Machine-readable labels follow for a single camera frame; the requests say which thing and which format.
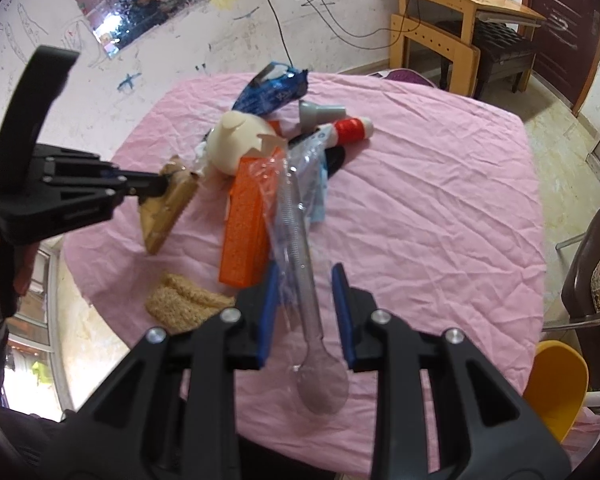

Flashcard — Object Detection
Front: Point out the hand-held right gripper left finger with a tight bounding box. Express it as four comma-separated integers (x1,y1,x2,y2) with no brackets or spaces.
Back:
62,262,281,480

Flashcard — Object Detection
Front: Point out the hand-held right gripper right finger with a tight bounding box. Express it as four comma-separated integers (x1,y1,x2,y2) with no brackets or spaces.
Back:
331,262,571,480

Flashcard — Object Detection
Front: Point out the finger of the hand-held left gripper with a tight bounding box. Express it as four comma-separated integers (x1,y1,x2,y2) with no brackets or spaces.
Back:
44,156,171,197
30,190,127,235

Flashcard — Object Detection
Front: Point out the clear plastic spoon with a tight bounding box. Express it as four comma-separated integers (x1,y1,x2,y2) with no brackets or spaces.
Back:
247,130,351,416

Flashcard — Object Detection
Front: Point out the light blue paper packet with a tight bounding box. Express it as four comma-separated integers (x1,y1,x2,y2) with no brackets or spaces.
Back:
306,159,329,224

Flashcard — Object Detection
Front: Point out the black round pad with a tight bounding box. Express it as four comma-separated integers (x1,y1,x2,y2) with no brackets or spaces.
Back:
287,132,349,181

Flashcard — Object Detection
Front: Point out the person's left hand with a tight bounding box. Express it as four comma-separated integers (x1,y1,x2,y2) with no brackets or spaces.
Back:
0,225,40,311

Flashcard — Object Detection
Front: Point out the beige knitted cloth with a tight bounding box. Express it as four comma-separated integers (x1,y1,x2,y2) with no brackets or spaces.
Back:
145,273,237,336

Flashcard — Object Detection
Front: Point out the orange perforated box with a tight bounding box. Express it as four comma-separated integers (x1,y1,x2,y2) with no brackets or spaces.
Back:
220,147,287,289

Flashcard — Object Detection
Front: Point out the cream broken plastic shell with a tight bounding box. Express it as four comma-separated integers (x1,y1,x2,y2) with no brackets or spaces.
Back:
206,111,287,177

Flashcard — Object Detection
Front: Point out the pink tablecloth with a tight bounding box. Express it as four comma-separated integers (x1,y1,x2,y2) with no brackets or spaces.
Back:
61,71,546,478

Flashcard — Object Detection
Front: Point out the window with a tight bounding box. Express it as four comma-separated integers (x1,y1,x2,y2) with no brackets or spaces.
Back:
7,242,76,413

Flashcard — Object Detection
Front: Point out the blue snack packet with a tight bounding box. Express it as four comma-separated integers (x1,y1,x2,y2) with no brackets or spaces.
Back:
232,62,310,117

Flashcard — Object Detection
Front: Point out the grey plastic funnel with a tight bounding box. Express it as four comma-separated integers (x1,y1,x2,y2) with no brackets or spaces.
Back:
298,100,349,136

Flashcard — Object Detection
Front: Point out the red and white bottle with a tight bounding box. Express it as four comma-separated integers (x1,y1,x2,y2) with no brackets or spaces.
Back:
325,116,376,146

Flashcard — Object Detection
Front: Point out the brown leather chair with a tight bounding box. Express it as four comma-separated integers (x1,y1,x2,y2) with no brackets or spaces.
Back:
542,205,600,332

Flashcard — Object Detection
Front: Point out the purple vibration plate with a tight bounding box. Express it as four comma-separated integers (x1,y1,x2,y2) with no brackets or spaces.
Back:
382,67,438,89

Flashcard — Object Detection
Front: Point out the black tufted stool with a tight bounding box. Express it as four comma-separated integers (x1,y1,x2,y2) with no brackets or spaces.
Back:
437,20,538,94

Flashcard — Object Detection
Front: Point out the wooden desk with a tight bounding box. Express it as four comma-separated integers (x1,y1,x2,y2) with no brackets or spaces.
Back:
382,0,548,99

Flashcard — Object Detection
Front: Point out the dark brown door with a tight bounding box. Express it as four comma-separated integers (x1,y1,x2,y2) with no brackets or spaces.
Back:
522,0,600,117

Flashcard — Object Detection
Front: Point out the wall mirror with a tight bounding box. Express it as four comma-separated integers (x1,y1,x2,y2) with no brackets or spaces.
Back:
57,0,212,59

